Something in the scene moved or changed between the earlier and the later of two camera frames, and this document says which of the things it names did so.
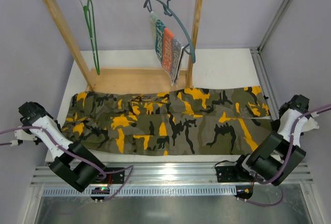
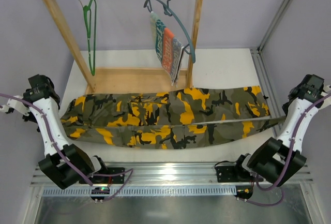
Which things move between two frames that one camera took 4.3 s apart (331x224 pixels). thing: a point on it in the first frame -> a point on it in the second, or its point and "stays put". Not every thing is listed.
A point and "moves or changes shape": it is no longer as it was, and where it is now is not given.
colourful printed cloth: [168, 49] stays put
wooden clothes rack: [118, 78] stays put
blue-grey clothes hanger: [169, 11] stays put
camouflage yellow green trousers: [207, 121] moves or changes shape
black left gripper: [27, 110] -> [28, 118]
